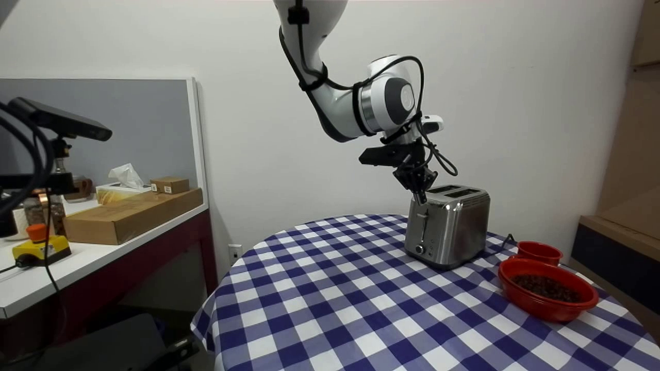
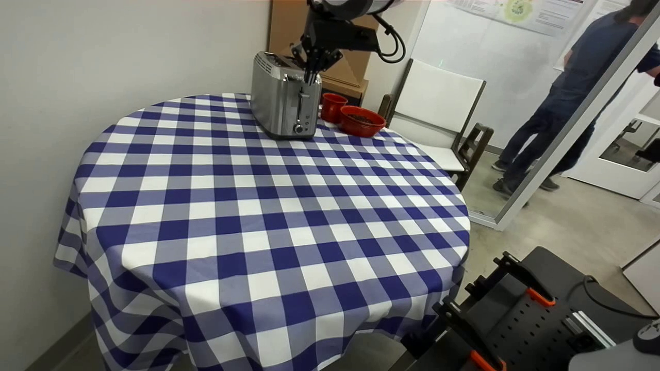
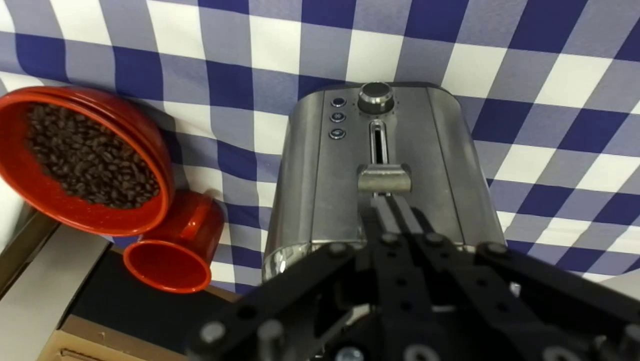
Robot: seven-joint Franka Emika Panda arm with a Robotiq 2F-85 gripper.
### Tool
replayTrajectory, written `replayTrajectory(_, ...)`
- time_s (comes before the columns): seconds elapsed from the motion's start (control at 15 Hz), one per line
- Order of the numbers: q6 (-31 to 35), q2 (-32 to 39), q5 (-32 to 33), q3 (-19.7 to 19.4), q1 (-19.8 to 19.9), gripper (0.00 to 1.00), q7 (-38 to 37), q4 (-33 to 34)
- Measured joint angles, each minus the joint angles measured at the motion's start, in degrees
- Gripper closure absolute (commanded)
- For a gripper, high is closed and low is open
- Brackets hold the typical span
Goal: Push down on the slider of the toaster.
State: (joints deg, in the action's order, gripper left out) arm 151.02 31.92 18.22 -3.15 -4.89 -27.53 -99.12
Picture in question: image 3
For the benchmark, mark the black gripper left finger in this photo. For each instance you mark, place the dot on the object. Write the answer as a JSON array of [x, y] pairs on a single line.
[[313, 301]]

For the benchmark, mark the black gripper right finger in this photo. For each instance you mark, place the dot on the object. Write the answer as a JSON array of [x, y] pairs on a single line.
[[481, 301]]

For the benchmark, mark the silver two-slot toaster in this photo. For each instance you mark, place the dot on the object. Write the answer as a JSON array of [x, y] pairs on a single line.
[[320, 194]]

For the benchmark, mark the small red cup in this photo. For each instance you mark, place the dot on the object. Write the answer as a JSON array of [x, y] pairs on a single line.
[[193, 232]]

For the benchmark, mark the red bowl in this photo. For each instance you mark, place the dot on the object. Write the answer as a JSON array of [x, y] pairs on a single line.
[[127, 217]]

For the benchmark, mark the blue white checkered tablecloth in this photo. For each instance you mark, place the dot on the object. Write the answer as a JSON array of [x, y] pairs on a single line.
[[266, 41]]

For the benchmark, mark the dark coffee beans pile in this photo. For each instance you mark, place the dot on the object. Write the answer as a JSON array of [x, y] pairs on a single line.
[[91, 156]]

